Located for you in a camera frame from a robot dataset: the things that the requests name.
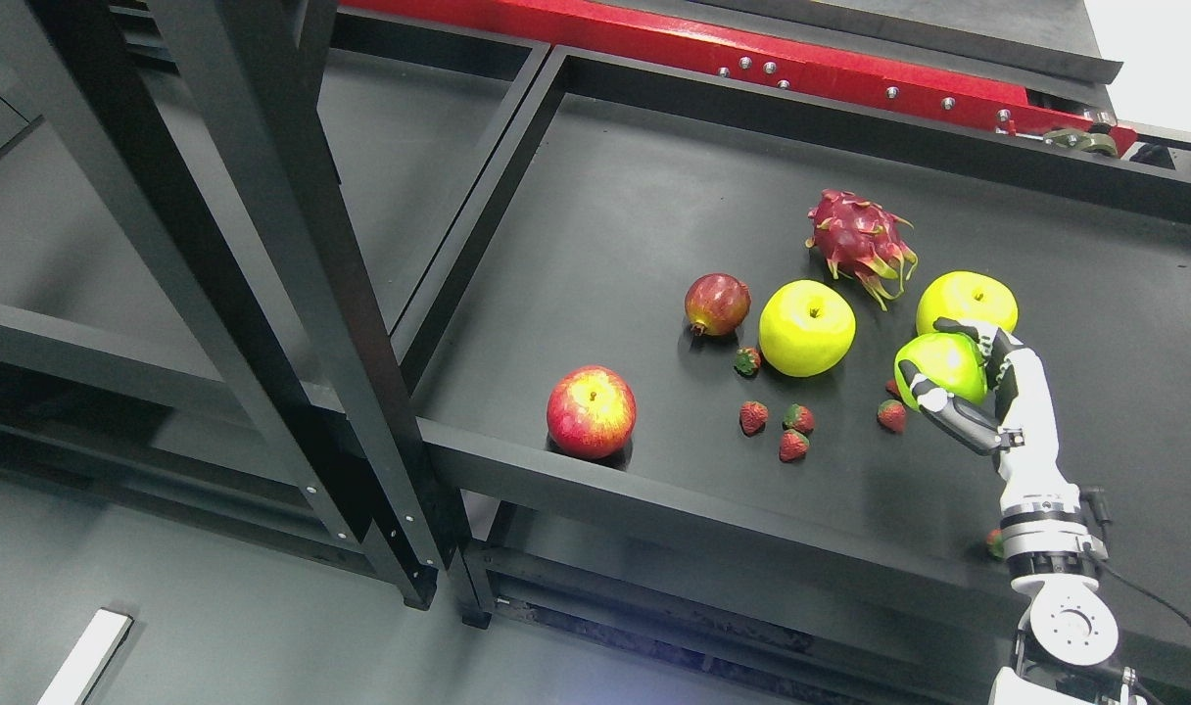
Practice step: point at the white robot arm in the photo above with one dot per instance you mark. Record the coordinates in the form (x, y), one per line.
(1067, 637)

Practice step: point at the yellow apple left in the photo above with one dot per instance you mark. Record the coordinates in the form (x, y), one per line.
(805, 329)

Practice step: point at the strawberry near hand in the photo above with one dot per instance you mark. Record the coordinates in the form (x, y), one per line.
(892, 415)

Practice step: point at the strawberry middle of cluster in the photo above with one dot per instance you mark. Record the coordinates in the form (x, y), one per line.
(799, 417)

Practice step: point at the black metal shelf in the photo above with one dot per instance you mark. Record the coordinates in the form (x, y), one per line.
(278, 333)

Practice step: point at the strawberry of cluster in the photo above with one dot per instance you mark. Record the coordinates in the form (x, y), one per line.
(793, 446)
(752, 417)
(799, 417)

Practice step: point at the yellow apple right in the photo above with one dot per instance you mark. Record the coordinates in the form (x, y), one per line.
(966, 294)

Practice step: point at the dragon fruit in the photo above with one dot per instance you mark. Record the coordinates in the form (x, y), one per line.
(858, 238)

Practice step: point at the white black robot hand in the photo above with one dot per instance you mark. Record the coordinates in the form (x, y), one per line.
(1020, 435)

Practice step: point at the red pomegranate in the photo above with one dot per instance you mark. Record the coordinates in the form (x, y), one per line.
(716, 304)

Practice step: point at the strawberry near yellow apple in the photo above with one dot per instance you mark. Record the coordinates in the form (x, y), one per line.
(747, 362)

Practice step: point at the red apple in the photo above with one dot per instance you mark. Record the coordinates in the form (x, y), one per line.
(591, 413)

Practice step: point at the green apple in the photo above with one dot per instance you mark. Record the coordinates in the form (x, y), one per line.
(952, 360)

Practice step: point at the strawberry bottom of cluster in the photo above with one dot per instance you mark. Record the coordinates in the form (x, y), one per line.
(793, 446)

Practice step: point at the yellow apple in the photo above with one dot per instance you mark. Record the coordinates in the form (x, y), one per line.
(966, 294)
(805, 329)

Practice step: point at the red metal beam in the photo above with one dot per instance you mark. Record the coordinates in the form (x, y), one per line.
(940, 95)

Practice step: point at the strawberry left of cluster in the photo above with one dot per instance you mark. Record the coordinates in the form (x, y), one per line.
(752, 417)

